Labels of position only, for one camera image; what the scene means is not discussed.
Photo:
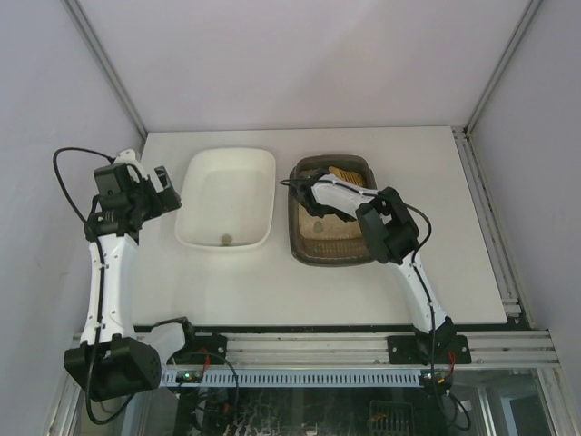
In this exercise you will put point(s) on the right aluminium frame post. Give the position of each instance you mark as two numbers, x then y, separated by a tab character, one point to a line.
510	50

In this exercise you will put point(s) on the right aluminium side rail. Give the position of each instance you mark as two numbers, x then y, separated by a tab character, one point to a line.
496	249

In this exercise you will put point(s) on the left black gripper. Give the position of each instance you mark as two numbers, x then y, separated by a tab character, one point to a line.
160	194

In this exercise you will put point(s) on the beige pellet litter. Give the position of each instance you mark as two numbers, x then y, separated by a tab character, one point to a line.
334	227

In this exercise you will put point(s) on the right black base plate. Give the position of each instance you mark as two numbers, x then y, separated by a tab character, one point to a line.
405	350

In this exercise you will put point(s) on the aluminium frame post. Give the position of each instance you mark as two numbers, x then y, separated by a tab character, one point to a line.
96	49
510	50

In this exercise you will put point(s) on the orange litter scoop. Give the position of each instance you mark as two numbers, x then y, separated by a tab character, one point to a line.
348	176

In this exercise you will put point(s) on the left aluminium frame post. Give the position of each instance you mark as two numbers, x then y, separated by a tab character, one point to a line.
96	49

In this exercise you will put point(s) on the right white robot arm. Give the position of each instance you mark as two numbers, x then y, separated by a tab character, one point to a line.
393	232

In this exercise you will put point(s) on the white plastic tray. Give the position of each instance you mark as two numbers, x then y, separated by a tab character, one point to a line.
228	190

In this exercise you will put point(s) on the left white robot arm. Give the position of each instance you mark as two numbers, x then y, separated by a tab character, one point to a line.
110	361

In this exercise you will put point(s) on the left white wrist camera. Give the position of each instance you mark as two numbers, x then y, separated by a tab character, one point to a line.
130	156

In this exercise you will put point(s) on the grey slotted cable duct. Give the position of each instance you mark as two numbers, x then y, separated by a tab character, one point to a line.
338	378

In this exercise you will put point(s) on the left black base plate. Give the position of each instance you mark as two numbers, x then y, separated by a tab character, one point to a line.
199	348

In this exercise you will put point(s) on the dark grey litter box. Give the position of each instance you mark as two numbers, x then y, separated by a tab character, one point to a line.
328	241

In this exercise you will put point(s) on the aluminium front rail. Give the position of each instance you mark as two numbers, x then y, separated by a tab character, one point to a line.
369	350

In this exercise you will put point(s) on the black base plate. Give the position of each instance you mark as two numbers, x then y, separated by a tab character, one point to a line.
199	348
405	350

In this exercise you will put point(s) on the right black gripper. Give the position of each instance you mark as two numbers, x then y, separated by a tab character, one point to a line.
307	195

